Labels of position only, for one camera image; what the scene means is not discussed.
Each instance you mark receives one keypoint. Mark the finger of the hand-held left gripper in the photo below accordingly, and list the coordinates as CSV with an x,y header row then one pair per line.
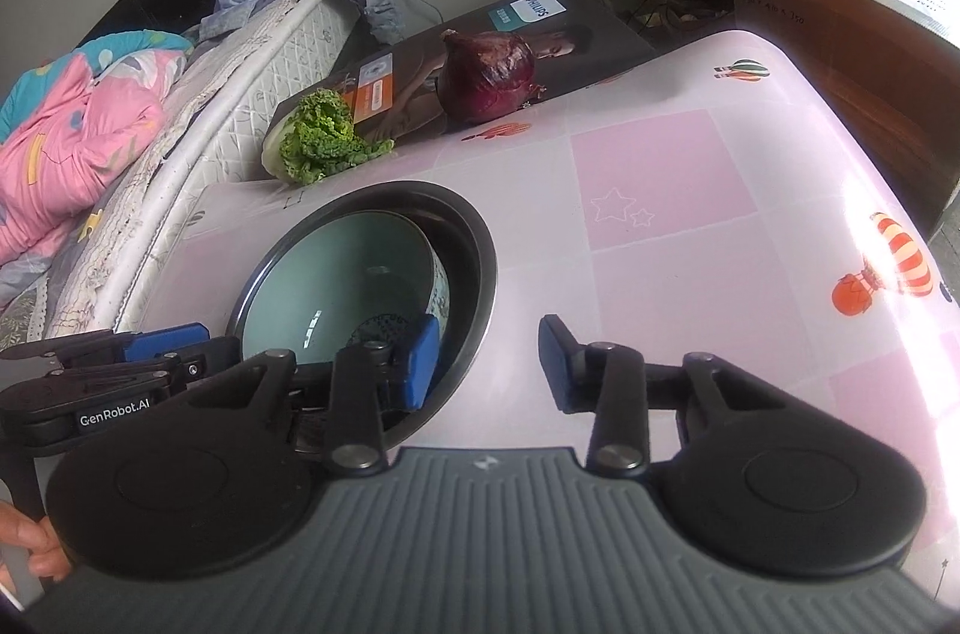
x,y
165,340
202,360

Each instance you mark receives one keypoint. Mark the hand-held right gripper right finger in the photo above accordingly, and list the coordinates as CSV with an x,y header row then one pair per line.
x,y
555,367

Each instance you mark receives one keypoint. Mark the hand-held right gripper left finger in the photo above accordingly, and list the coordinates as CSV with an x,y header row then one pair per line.
x,y
420,367

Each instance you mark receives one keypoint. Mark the steel bowl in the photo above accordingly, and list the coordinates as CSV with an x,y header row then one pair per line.
x,y
474,259

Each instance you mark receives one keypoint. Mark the teal ceramic bowl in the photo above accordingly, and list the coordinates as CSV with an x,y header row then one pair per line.
x,y
337,274

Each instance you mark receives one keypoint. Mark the person's left hand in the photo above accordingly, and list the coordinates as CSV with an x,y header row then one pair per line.
x,y
37,540

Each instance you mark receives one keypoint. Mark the green patterned pillow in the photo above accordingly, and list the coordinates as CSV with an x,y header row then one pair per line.
x,y
19,322

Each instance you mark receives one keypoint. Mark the pink patterned tablecloth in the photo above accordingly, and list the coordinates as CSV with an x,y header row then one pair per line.
x,y
675,274

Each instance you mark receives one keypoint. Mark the pink floral quilt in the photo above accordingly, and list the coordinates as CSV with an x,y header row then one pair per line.
x,y
75,154

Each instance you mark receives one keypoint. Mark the white quilted mattress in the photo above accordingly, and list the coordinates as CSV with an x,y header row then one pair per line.
x,y
225,101

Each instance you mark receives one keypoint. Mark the napa cabbage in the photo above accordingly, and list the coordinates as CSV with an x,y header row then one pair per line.
x,y
322,135

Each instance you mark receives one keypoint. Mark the red onion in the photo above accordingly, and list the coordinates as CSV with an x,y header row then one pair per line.
x,y
487,75

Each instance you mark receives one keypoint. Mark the dark printed cardboard box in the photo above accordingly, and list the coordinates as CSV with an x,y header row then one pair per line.
x,y
592,41

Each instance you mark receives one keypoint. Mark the brown wooden cabinet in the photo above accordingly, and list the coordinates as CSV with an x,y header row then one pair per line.
x,y
847,64

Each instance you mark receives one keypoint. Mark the grey box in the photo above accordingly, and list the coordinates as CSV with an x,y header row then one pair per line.
x,y
922,0

